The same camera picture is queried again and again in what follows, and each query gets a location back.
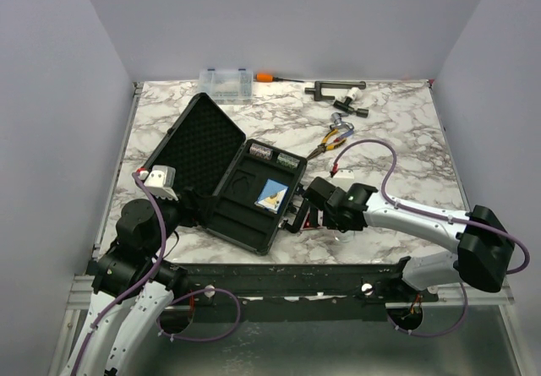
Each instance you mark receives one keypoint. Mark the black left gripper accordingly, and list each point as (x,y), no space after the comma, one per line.
(202,210)

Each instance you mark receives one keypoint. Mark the orange blue poker chip stack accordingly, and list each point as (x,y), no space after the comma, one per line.
(261,151)

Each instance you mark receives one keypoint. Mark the orange handle screwdriver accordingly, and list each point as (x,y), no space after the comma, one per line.
(270,78)

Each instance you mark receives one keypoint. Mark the black metal puller tool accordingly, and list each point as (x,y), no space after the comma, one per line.
(316,91)

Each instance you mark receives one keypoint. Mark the blue playing card deck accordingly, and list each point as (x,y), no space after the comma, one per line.
(271,196)

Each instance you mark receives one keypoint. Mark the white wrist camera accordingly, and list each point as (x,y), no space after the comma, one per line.
(159,181)
(343,175)

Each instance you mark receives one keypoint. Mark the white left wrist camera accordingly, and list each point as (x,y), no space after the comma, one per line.
(159,181)

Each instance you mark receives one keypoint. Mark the red triangle all-in button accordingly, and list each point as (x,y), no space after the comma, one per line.
(313,220)

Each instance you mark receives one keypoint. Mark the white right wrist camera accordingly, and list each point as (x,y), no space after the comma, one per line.
(343,175)

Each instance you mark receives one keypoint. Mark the clear round dealer button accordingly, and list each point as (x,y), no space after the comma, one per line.
(343,237)

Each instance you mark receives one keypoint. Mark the black foam lined carry case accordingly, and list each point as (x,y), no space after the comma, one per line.
(211,154)

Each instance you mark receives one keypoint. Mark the white cylinder connector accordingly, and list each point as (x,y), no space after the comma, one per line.
(353,93)

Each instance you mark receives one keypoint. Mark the black T-handle tool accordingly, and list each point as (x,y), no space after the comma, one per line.
(345,106)

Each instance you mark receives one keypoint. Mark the green blue poker chip stack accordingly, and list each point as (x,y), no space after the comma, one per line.
(288,161)

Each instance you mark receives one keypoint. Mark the yellow black pliers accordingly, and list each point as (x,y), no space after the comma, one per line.
(333,140)

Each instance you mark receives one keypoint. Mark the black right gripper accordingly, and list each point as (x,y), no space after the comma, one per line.
(330,223)

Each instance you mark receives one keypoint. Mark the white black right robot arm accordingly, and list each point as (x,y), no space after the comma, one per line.
(477,250)

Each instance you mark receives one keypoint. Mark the clear plastic screw box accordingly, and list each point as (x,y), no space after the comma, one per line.
(227,86)

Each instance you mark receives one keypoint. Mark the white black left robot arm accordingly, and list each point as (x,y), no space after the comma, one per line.
(131,286)

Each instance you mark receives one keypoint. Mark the aluminium rail frame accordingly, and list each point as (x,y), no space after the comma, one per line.
(262,283)

